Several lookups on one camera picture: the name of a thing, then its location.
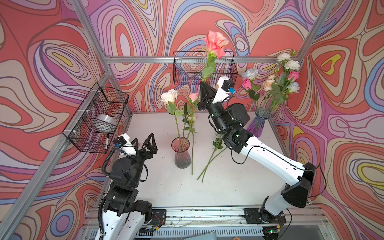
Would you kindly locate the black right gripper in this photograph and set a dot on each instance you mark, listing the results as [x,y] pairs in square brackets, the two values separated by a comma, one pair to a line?
[209,92]

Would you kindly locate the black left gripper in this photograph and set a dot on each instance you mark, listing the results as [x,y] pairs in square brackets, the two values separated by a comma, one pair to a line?
[145,155]

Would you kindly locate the purple ribbed glass vase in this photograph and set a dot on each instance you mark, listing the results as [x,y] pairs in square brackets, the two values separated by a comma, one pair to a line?
[257,125]

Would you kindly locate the red glass vase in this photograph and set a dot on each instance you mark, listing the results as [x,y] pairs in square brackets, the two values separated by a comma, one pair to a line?
[182,157]

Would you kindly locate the pink rose stem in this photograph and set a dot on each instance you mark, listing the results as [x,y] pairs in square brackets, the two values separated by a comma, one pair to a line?
[252,90]

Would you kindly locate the white blue rose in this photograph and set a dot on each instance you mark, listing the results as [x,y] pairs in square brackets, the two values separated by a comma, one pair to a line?
[293,88]
[250,74]

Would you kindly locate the peach rose spray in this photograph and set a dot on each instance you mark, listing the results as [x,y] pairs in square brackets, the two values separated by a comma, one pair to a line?
[267,86]

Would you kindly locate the cream rose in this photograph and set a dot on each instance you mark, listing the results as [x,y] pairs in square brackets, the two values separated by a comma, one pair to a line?
[169,99]

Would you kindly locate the coral pink rose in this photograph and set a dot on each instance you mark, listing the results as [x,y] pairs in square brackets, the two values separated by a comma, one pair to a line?
[215,42]

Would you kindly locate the white rose spray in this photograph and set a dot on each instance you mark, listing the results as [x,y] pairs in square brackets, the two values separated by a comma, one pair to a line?
[286,62]

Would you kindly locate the white rosebud stem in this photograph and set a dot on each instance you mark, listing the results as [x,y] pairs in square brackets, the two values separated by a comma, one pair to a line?
[187,109]

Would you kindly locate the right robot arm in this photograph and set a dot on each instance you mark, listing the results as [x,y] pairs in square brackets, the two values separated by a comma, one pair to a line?
[299,178]

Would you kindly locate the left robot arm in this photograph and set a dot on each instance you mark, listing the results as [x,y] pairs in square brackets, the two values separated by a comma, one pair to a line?
[120,214]

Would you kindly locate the pale blue rose spray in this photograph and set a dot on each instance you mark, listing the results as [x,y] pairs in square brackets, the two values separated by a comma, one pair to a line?
[218,149]

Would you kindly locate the small pink rosebud stem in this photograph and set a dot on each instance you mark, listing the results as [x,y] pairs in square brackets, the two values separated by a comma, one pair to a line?
[194,100]

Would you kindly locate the silver tape roll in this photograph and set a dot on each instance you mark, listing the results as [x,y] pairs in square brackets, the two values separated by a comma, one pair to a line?
[103,120]

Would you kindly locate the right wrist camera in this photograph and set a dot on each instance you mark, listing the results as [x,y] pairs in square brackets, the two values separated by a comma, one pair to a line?
[225,89]

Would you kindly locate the black wire basket left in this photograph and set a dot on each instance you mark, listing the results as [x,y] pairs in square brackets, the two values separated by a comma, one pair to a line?
[84,135]

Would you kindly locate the black wire basket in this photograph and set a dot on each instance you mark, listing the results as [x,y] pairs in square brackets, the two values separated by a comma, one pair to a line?
[84,135]
[191,67]

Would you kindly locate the black wire basket back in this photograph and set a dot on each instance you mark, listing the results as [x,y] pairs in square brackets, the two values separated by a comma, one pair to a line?
[191,67]

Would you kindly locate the metal base rail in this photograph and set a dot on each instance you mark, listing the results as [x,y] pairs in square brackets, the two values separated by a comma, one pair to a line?
[211,223]

